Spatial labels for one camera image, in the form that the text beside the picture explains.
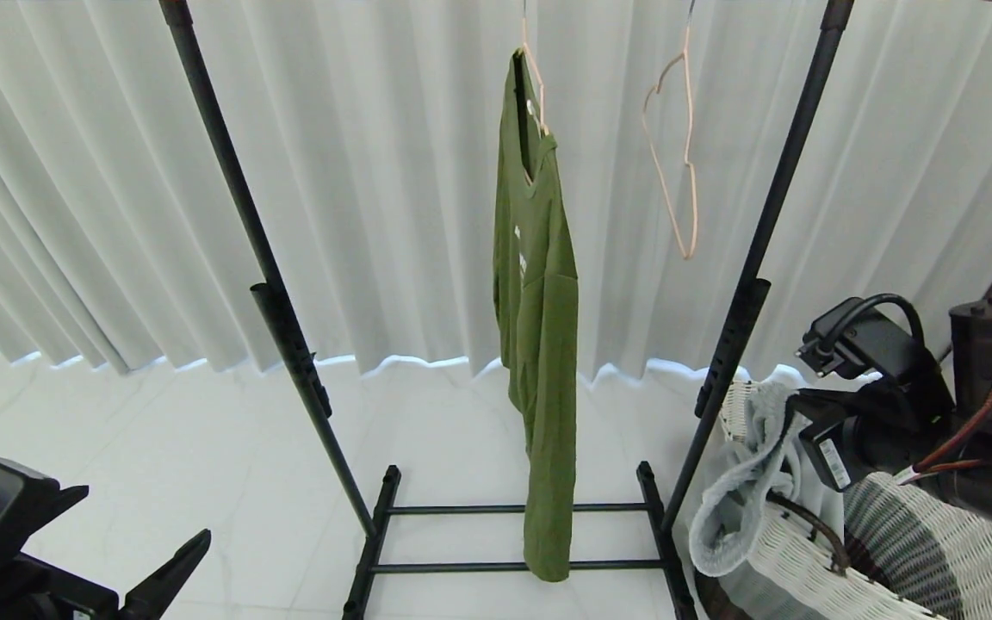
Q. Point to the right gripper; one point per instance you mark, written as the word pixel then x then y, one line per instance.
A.
pixel 849 439

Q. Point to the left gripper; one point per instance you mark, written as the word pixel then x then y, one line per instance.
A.
pixel 14 598

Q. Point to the pale grey shorts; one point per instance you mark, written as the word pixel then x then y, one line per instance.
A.
pixel 746 482

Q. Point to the pink clothes hanger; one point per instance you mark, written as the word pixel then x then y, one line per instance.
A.
pixel 537 90
pixel 695 215

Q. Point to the green printed t-shirt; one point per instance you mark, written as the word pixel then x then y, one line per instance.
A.
pixel 539 344

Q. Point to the white laundry basket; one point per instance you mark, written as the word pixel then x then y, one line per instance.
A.
pixel 935 551

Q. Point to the black clothes rack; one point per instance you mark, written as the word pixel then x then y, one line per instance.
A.
pixel 737 344

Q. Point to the white curtain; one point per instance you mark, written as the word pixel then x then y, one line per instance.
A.
pixel 375 172

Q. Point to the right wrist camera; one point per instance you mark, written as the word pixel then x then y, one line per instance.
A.
pixel 866 344

